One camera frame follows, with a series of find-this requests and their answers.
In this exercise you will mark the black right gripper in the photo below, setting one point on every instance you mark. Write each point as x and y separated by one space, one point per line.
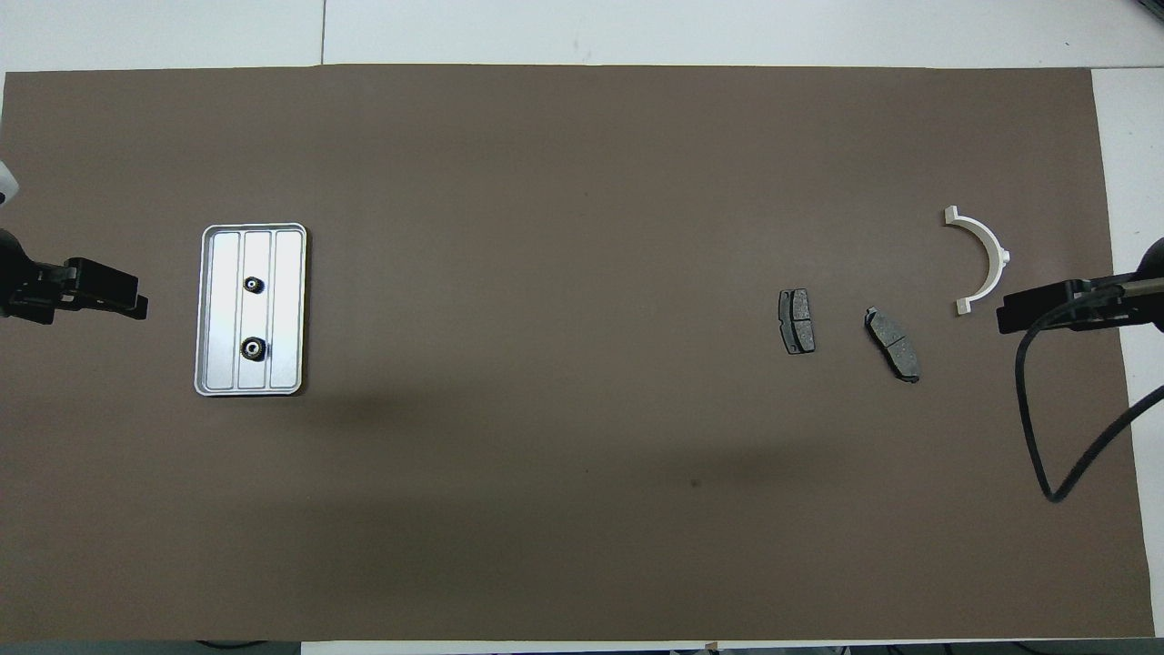
1118 305

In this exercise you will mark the brown table mat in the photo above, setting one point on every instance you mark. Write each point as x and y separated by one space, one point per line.
582 182

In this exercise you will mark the white curved plastic bracket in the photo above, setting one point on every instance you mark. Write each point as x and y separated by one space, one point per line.
998 259

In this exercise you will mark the curved dark grey brake pad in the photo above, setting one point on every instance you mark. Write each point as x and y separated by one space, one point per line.
893 344

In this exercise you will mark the small black bearing gear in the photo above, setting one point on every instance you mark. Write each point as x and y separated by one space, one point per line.
254 286

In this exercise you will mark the rectangular dark grey brake pad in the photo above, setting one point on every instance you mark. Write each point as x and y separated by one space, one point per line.
797 323

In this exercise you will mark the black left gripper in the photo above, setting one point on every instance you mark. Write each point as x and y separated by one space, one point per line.
32 287

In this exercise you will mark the silver metal tray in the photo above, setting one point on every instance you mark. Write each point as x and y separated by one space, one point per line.
223 309

